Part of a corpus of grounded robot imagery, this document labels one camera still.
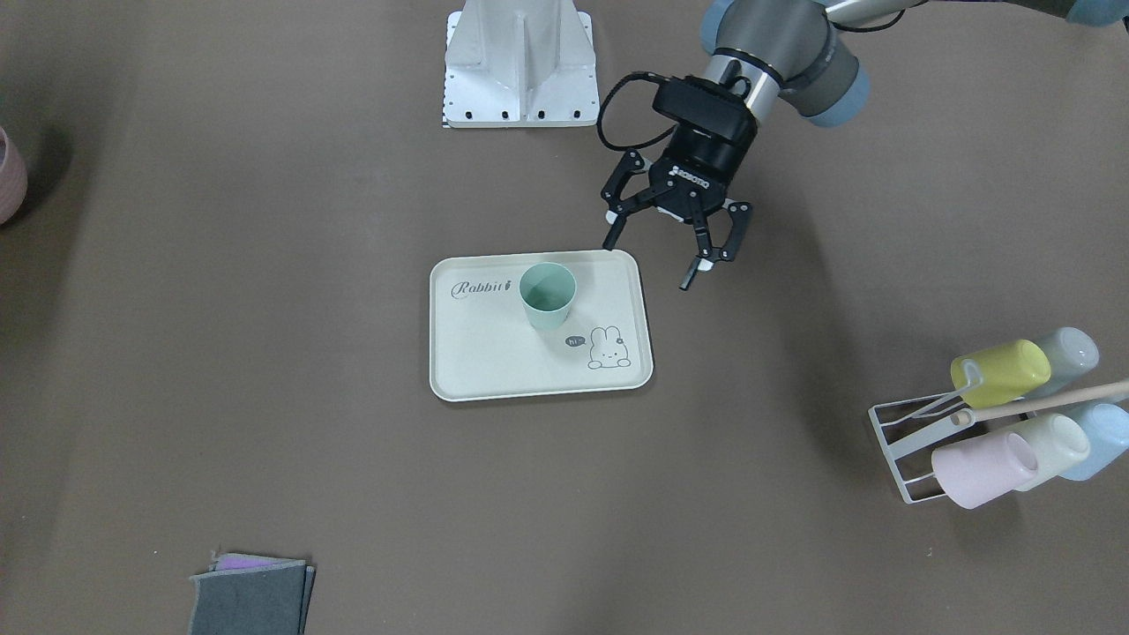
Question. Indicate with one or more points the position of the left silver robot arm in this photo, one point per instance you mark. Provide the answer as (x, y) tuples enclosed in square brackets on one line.
[(760, 53)]

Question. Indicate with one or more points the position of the cream cup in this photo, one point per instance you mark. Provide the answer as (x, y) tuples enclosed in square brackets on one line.
[(1058, 443)]

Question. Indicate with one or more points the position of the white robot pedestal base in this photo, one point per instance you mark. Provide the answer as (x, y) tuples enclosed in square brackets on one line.
[(519, 63)]

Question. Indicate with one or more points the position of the blue cup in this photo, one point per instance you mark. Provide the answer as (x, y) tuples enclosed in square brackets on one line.
[(1106, 427)]

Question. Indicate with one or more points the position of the pink cup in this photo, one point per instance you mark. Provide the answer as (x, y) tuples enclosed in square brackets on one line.
[(977, 470)]

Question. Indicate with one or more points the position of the yellow cup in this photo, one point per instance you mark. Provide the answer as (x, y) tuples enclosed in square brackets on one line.
[(1009, 371)]

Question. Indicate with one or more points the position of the cream rabbit tray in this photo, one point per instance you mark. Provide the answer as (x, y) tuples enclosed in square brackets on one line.
[(482, 346)]

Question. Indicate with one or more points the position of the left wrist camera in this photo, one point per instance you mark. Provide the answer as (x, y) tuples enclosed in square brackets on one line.
[(706, 107)]

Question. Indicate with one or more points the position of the grey folded cloth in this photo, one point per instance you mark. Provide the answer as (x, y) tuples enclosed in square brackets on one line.
[(252, 594)]

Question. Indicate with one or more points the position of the white wire cup rack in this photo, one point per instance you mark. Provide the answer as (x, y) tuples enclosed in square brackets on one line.
[(908, 431)]

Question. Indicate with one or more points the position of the grey cup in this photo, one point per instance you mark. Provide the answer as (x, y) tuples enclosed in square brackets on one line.
[(1071, 354)]

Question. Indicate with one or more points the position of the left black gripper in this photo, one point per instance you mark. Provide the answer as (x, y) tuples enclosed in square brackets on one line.
[(711, 161)]

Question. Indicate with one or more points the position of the pink bowl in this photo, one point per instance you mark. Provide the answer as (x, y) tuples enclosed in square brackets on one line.
[(14, 178)]

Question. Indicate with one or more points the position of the green cup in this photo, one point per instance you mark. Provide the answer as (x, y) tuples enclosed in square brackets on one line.
[(547, 291)]

